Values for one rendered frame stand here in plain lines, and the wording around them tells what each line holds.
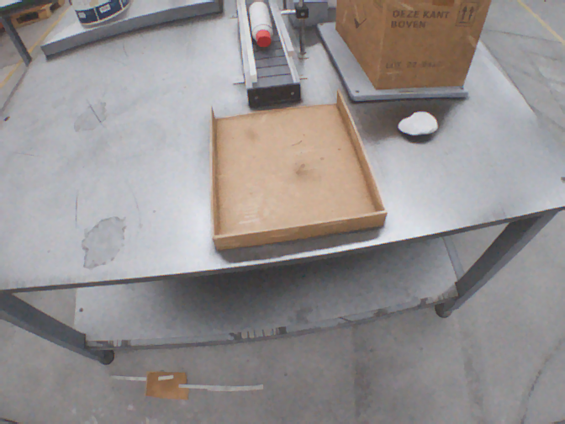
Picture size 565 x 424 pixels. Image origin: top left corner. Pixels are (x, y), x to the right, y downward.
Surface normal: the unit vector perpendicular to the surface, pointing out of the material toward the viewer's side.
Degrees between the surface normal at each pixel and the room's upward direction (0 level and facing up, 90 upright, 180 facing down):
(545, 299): 0
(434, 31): 90
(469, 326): 0
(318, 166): 0
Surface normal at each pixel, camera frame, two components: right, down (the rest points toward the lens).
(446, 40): 0.18, 0.82
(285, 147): -0.04, -0.55
